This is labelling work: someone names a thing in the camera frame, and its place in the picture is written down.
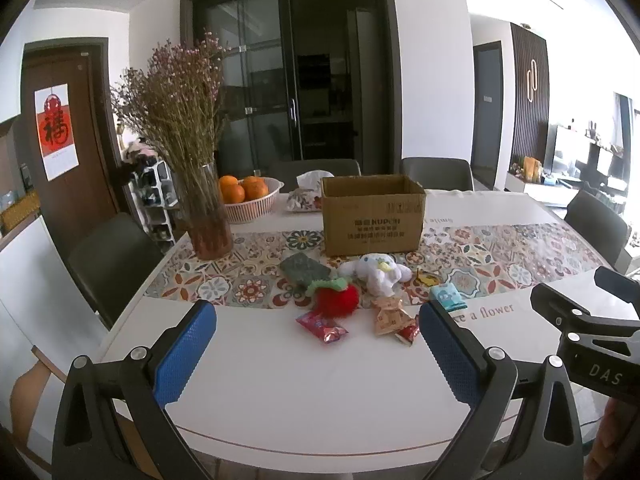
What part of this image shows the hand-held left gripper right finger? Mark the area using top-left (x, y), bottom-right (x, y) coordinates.
top-left (417, 301), bottom-right (586, 480)

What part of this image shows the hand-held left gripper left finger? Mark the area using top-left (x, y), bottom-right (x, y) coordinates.
top-left (51, 300), bottom-right (218, 480)

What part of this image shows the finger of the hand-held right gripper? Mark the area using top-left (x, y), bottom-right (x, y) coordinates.
top-left (530, 283), bottom-right (640, 336)
top-left (594, 266), bottom-right (640, 308)

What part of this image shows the white plush toy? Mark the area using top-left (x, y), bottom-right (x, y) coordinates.
top-left (339, 252), bottom-right (414, 297)

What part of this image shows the red snack packet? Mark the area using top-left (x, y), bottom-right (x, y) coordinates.
top-left (295, 310), bottom-right (349, 345)

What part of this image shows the brown cardboard box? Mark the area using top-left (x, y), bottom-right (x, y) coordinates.
top-left (321, 174), bottom-right (427, 258)

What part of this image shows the person's right hand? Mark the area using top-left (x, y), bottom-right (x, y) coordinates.
top-left (585, 395), bottom-right (640, 480)

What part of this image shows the teal packet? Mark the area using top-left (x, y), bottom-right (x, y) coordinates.
top-left (430, 285), bottom-right (468, 313)

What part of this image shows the beige snack packet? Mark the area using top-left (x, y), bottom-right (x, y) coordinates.
top-left (372, 307), bottom-right (418, 338)

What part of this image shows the grey dining chair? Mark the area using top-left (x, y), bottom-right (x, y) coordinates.
top-left (400, 157), bottom-right (475, 192)
top-left (67, 212), bottom-right (166, 331)
top-left (270, 158), bottom-right (362, 193)
top-left (564, 189), bottom-right (632, 271)

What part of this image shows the patterned table runner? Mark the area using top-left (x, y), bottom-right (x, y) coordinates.
top-left (144, 222), bottom-right (613, 311)

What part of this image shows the white tv cabinet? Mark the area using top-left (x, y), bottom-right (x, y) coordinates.
top-left (505, 170), bottom-right (591, 206)

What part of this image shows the red strawberry plush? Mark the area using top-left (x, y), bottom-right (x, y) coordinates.
top-left (306, 277), bottom-right (362, 318)

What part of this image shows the flat television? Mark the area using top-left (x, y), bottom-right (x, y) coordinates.
top-left (545, 124), bottom-right (586, 173)

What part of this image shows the white fruit basket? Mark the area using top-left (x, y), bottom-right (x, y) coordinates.
top-left (218, 177), bottom-right (285, 225)

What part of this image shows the white shoe rack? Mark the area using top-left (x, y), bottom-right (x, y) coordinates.
top-left (127, 157), bottom-right (176, 243)

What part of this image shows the tan chair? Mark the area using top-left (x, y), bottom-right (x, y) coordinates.
top-left (10, 345), bottom-right (71, 461)

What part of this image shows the pile of oranges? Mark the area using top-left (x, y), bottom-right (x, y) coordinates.
top-left (218, 174), bottom-right (271, 206)

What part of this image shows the floral tissue pack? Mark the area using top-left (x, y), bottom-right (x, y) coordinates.
top-left (286, 171), bottom-right (335, 214)

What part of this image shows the dark interior door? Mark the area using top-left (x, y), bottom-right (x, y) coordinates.
top-left (472, 41), bottom-right (505, 188)

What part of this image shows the brown wooden door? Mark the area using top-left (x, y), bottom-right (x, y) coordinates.
top-left (22, 37), bottom-right (123, 261)

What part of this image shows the woven basket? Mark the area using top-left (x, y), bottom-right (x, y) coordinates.
top-left (0, 191), bottom-right (42, 233)

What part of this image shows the dried flower bouquet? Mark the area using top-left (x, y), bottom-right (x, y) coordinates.
top-left (111, 30), bottom-right (233, 221)

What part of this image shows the dark glass sliding door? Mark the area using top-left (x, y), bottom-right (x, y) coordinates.
top-left (180, 0), bottom-right (403, 181)

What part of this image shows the red and white wall poster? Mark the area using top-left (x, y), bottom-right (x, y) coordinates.
top-left (34, 84), bottom-right (79, 182)

